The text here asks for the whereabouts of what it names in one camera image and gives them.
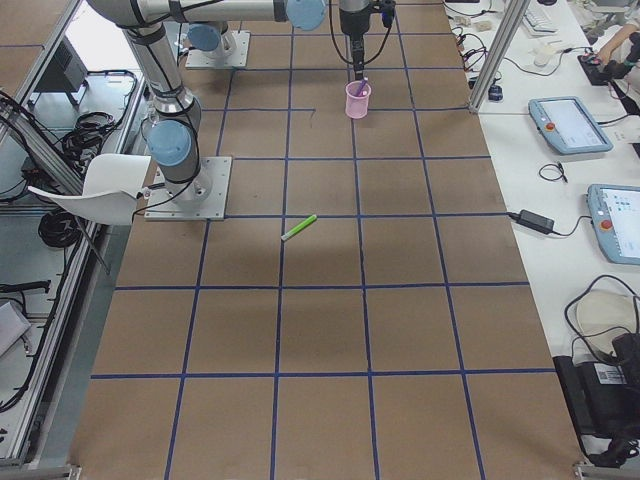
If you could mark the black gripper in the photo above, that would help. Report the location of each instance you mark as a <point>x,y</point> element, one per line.
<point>355,30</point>

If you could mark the purple marker pen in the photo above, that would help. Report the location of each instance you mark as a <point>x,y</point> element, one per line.
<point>361,86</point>

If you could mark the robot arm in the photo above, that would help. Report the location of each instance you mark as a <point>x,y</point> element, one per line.
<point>143,25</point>
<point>208,21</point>

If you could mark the pink mesh cup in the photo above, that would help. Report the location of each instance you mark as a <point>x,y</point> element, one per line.
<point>356,107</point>

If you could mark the white paper cup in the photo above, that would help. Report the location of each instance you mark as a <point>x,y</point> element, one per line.
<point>543,54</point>

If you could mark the green marker pen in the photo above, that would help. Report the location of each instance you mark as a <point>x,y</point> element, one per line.
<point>298,228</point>

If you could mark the far blue teach pendant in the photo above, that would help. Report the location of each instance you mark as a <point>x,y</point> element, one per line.
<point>567,126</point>

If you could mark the blue teach pendant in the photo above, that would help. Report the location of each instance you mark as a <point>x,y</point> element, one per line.
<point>614,211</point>
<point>567,126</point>

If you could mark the black power adapter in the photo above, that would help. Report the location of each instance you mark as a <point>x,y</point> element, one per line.
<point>532,221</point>

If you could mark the white plastic chair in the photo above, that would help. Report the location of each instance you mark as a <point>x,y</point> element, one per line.
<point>110,190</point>

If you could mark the near blue teach pendant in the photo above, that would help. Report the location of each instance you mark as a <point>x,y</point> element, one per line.
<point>614,211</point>

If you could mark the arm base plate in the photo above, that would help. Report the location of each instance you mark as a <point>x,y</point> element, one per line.
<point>205,198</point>
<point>220,50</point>

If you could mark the aluminium frame post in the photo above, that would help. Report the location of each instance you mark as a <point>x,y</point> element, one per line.
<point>513,15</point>

